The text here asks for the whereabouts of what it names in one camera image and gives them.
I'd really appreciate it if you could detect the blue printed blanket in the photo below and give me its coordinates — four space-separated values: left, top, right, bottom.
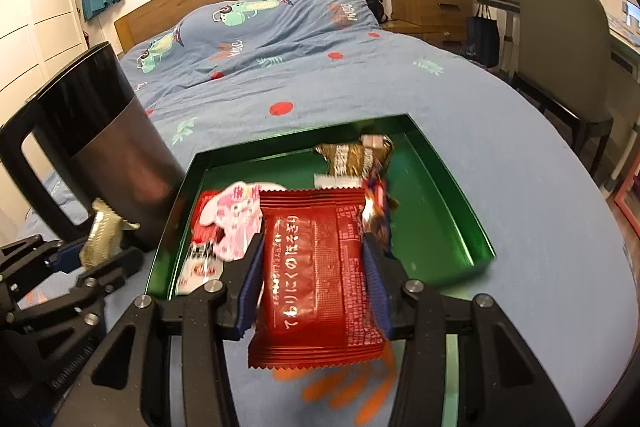
20 0 640 427

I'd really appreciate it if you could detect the dark red square snack packet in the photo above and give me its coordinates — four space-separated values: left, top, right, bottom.
248 187 388 370

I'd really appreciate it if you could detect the small green candy packet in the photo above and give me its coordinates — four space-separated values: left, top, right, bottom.
80 199 141 269

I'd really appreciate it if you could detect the pink cartoon snack packet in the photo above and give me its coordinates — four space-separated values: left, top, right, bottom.
199 181 288 262

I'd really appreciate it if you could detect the dark shopping bag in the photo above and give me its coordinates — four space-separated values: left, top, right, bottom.
466 4 501 68

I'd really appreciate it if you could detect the beige chair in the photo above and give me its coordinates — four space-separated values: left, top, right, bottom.
510 0 615 178

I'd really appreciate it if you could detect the white wardrobe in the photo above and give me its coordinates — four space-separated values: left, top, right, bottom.
0 0 91 118

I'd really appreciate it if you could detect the brown snack packet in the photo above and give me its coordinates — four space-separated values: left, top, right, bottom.
314 142 393 180

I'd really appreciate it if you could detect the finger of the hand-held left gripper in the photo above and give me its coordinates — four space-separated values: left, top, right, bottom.
12 248 146 323
0 234 83 280

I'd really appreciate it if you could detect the wooden dresser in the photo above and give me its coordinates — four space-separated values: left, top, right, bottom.
387 0 481 52

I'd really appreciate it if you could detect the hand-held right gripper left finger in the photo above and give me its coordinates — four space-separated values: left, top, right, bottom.
60 234 266 427

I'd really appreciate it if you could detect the green tray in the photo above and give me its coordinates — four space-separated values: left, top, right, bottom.
145 113 497 303

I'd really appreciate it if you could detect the small brown candy packet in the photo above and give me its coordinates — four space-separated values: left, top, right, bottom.
360 134 393 152

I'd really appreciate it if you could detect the red and white snack packet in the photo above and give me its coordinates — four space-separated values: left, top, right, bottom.
176 189 226 295

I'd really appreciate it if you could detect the black kettle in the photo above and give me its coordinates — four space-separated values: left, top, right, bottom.
0 42 187 252

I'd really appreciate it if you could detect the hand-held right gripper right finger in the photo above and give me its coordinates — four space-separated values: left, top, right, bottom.
362 234 576 427

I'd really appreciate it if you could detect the desk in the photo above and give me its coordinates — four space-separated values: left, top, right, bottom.
470 0 640 82

